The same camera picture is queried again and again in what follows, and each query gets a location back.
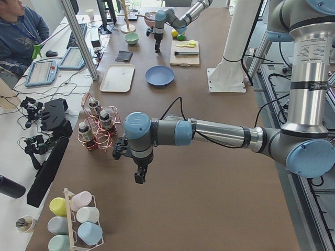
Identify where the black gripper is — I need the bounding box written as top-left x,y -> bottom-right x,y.
146,26 -> 164,53
112,137 -> 154,184

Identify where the blue round plate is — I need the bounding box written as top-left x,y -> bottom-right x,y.
145,65 -> 175,86

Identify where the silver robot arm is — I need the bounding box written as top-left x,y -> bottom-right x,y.
144,0 -> 213,53
113,1 -> 334,184

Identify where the steel muddler black tip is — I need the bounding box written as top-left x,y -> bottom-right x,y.
174,51 -> 199,56

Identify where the yellow lemon lower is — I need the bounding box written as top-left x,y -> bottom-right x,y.
171,29 -> 178,38

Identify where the green lime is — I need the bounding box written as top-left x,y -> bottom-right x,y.
176,34 -> 185,41

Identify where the green bowl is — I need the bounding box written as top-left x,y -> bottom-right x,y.
124,32 -> 139,45

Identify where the pink ice bowl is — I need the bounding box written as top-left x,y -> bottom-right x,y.
144,12 -> 156,27

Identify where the wooden cup tree stand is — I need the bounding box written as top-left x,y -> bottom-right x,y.
118,0 -> 136,34

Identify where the grey folded cloth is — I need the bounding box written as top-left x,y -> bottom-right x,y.
115,50 -> 133,62

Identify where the wooden cutting board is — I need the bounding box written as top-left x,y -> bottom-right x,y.
170,40 -> 200,66

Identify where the cream rabbit tray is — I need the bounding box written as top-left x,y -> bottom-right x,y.
99,64 -> 135,93

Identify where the white cup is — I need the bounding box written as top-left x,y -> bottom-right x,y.
76,207 -> 100,223

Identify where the pink cup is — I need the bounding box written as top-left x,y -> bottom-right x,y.
70,191 -> 92,212

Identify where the tea bottle back left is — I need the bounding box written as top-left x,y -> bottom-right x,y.
99,110 -> 116,135

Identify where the tea bottle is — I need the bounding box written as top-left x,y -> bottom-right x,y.
88,97 -> 101,117
78,122 -> 96,151
99,110 -> 116,135

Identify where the tea bottle front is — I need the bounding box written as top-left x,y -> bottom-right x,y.
78,122 -> 96,151

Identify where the blue cup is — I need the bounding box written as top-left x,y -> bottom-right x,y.
77,222 -> 103,246

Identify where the black keyboard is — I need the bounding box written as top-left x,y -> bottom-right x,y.
66,22 -> 88,50

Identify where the tea bottle back right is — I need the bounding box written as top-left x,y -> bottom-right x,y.
88,97 -> 101,117

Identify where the blue teach pendant far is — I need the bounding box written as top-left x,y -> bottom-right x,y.
58,47 -> 85,71

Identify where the blue teach pendant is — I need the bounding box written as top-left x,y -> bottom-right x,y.
58,47 -> 85,71
25,60 -> 58,87

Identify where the yellow cup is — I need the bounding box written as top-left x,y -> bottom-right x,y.
49,197 -> 66,216

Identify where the grey cup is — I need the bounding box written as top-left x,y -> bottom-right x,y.
47,216 -> 68,235

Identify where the pale green cup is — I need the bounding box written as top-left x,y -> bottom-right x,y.
48,235 -> 70,251

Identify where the black computer mouse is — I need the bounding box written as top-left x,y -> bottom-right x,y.
45,50 -> 58,58

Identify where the blue teach pendant near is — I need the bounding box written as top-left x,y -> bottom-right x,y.
25,60 -> 58,87

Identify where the paper cup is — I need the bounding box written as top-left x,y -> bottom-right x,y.
15,215 -> 38,233

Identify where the black thermos bottle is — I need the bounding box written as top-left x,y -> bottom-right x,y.
1,175 -> 26,199

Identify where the seated person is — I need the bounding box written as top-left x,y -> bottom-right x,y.
1,1 -> 49,77

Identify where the copper wire bottle rack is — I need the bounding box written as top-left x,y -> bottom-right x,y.
77,93 -> 121,152

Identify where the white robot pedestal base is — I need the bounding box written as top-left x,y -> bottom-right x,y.
207,0 -> 263,93

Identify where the aluminium frame post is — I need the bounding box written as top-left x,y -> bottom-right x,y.
60,0 -> 98,81

